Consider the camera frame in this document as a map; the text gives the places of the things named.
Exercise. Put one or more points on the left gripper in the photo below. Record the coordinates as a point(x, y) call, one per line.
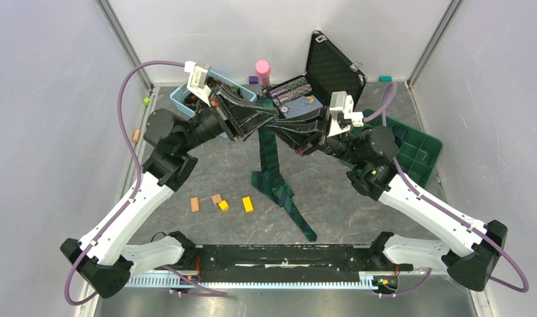
point(253, 115)

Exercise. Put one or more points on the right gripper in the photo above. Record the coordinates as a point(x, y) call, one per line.
point(316, 124)

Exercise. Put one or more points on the green navy striped tie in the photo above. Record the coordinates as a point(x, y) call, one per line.
point(270, 182)

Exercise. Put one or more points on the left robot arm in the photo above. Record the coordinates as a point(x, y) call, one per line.
point(103, 257)

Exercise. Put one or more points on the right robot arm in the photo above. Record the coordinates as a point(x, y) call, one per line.
point(468, 249)

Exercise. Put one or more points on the black small tripod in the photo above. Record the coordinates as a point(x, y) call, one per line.
point(264, 94)

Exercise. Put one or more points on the purple small block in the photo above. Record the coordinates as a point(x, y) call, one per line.
point(253, 80)

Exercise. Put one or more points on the pink cylinder on tripod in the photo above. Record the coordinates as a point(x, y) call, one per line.
point(263, 72)

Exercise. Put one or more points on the black open carrying case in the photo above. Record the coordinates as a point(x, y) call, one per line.
point(327, 70)

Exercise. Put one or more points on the light blue perforated basket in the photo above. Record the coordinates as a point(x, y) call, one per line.
point(191, 106)

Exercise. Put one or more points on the teal small block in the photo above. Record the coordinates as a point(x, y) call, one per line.
point(385, 79)

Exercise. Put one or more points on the brown wooden block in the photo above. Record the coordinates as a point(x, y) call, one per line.
point(216, 199)

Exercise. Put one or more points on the yellow rectangular block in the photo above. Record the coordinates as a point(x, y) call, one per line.
point(247, 203)

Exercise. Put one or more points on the small yellow cube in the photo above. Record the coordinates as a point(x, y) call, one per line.
point(224, 205)

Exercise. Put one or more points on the orange wooden block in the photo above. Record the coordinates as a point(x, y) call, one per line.
point(194, 202)

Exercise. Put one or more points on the green compartment tray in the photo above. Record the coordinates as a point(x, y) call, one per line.
point(418, 154)

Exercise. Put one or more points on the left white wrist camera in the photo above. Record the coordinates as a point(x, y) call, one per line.
point(197, 81)

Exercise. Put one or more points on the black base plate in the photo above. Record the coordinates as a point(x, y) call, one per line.
point(284, 263)

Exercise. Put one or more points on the aluminium slotted rail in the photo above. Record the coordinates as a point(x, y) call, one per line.
point(167, 292)

